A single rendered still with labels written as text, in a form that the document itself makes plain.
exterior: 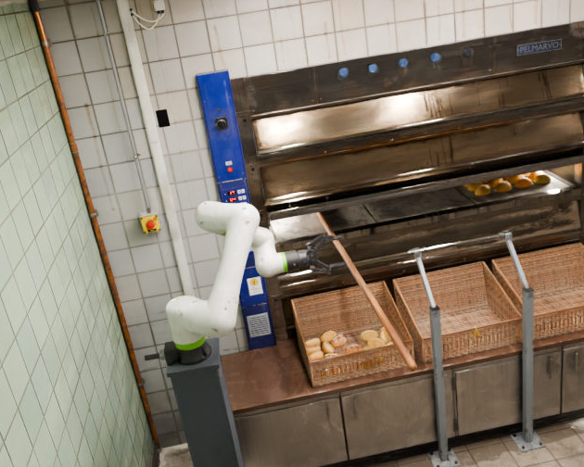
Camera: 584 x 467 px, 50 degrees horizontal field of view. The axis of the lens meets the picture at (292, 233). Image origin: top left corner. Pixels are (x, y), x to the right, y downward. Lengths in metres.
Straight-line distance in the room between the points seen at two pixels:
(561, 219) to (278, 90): 1.82
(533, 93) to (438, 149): 0.57
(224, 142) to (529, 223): 1.82
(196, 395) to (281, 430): 0.91
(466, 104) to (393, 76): 0.43
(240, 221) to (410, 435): 1.71
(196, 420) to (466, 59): 2.21
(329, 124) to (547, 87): 1.19
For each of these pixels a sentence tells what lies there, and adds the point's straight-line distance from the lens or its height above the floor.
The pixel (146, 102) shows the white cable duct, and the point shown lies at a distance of 3.22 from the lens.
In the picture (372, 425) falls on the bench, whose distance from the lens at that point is 3.51.
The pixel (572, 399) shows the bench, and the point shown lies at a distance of 3.90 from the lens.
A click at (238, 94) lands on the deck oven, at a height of 2.02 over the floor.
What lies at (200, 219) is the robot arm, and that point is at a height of 1.70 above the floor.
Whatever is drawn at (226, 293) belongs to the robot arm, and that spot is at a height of 1.48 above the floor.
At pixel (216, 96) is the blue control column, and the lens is 3.20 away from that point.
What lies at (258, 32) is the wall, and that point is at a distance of 3.21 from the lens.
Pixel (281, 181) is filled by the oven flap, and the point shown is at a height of 1.54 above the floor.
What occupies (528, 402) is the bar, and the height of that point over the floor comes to 0.28.
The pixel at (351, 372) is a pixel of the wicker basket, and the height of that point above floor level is 0.62.
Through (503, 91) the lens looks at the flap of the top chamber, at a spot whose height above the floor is 1.81.
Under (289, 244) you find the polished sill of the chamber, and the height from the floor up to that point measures 1.18.
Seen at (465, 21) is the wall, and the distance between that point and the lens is 3.47.
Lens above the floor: 2.55
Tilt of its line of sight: 22 degrees down
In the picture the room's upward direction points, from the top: 9 degrees counter-clockwise
